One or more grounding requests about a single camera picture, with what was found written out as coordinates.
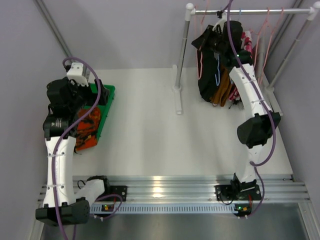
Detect black trousers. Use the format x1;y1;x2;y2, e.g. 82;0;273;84
197;28;236;102

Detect pink wire hanger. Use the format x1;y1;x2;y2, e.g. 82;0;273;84
258;7;286;86
253;7;273;86
194;0;210;80

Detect orange camouflage trousers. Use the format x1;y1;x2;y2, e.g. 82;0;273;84
75;107;101;152

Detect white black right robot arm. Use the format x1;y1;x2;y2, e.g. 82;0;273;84
191;20;281;201

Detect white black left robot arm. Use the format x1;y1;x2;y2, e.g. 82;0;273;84
35;77;110;226

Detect pink camouflage trousers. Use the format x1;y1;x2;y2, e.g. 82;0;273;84
228;30;253;102

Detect mustard brown trousers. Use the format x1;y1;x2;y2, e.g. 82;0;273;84
210;67;232;107

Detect green plastic bin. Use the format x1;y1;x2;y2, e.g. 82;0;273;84
96;85;116;141

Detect white clothes rack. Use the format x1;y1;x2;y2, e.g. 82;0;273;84
172;0;320;116

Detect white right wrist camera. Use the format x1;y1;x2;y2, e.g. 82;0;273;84
212;10;228;31

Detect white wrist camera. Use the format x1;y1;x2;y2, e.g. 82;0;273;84
212;10;228;31
66;62;90;87

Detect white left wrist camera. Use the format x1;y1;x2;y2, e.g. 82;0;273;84
66;62;90;87

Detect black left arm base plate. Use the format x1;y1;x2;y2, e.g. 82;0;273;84
107;185;128;202

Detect aluminium mounting rail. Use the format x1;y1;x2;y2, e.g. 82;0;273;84
37;174;311;216

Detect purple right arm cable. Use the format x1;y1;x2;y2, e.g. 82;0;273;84
216;0;277;220

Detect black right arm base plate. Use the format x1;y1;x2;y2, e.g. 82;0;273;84
215;184;262;202

